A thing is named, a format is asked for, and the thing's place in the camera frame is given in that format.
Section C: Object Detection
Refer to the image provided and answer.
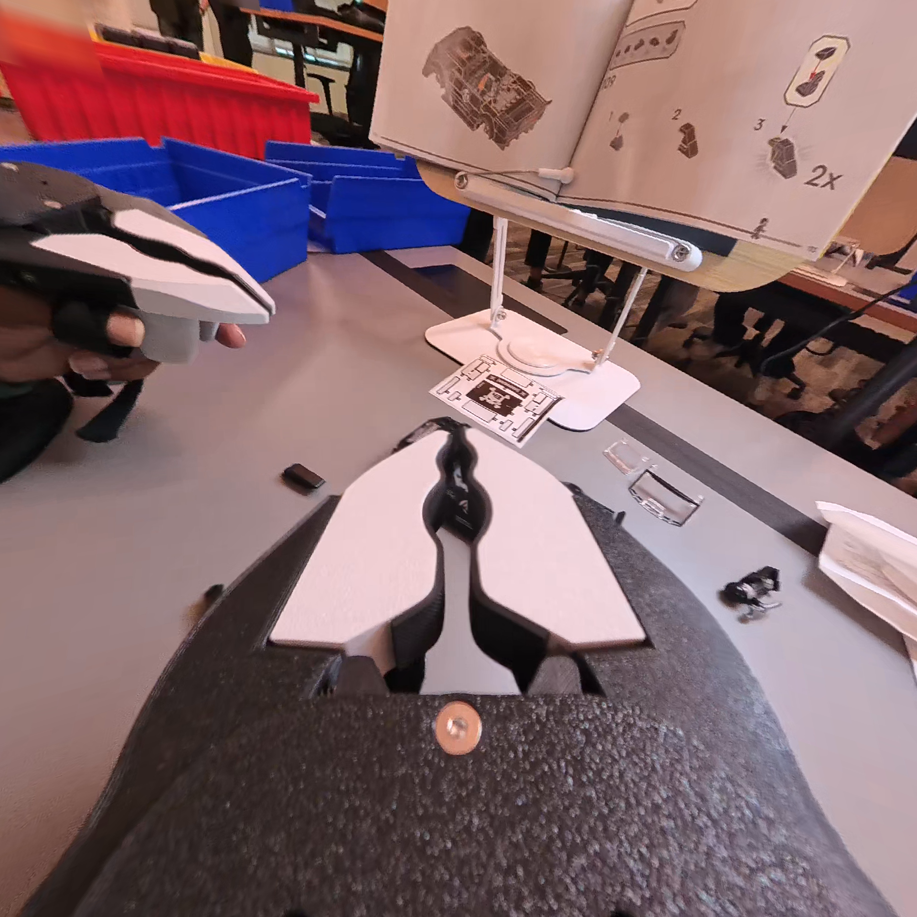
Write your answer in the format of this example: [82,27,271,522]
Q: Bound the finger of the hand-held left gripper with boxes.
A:
[112,208,276,318]
[32,234,273,325]

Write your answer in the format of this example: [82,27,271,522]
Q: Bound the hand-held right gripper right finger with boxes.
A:
[470,435,649,660]

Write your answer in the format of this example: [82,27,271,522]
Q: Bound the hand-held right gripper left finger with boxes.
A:
[270,430,445,660]

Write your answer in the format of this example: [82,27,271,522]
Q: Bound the lego instruction booklet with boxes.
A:
[370,0,917,259]

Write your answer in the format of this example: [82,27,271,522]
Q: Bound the clear lego windshield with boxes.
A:
[628,469,703,528]

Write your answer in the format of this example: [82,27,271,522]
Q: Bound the black lego axle assembly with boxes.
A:
[721,566,785,621]

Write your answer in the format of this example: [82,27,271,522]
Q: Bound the person's left hand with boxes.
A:
[0,280,247,388]

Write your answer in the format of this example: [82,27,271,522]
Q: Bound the blue storage bin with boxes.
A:
[0,137,312,285]
[266,141,471,255]

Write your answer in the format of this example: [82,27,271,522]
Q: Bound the red storage bin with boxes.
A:
[0,36,319,159]

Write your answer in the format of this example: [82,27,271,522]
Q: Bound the sticker sheet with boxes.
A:
[430,356,563,448]

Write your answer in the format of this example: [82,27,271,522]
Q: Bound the white booklet stand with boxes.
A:
[426,165,703,431]

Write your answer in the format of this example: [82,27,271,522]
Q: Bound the yellow storage bin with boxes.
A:
[89,22,266,73]

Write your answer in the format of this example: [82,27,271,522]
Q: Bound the white paper bags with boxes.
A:
[817,502,917,674]

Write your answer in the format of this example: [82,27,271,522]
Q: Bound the tan curved panel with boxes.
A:
[703,237,803,295]

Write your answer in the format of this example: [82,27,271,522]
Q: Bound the black cable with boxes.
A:
[746,280,917,388]

